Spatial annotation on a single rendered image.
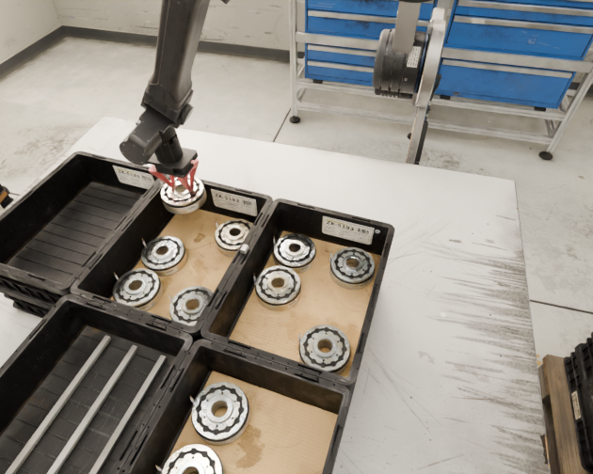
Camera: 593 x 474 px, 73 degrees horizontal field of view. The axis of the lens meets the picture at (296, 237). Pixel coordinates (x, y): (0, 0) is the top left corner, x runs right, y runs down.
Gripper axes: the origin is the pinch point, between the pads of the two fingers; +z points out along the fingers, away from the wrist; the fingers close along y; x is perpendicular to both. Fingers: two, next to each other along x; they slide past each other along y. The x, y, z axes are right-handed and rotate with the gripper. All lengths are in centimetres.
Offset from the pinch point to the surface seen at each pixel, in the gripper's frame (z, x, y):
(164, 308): 14.0, -24.5, 5.6
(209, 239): 14.9, -2.7, 5.3
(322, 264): 15.8, -0.8, 35.1
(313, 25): 39, 178, -28
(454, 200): 32, 47, 64
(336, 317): 15.5, -13.6, 42.5
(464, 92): 72, 184, 65
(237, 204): 9.7, 6.5, 9.9
